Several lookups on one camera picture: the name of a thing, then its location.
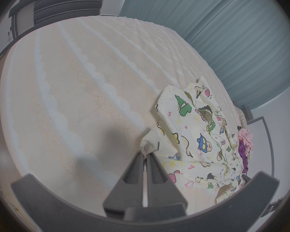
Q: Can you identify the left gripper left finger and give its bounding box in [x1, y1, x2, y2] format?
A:
[103, 152, 144, 212]

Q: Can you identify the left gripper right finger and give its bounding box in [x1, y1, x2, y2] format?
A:
[146, 153, 188, 213]

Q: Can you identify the white printed pyjama top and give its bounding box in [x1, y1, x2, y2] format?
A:
[140, 76, 248, 205]

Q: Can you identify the bed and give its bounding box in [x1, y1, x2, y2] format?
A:
[0, 15, 273, 202]

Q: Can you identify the pink garment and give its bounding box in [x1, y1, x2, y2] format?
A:
[237, 128, 254, 159]

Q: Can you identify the cream pillow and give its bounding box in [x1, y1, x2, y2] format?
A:
[234, 105, 247, 130]

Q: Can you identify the grey bedside table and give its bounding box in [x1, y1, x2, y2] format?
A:
[233, 101, 253, 124]

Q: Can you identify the blue-green curtain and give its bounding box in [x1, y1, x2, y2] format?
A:
[187, 0, 290, 108]
[120, 0, 254, 43]

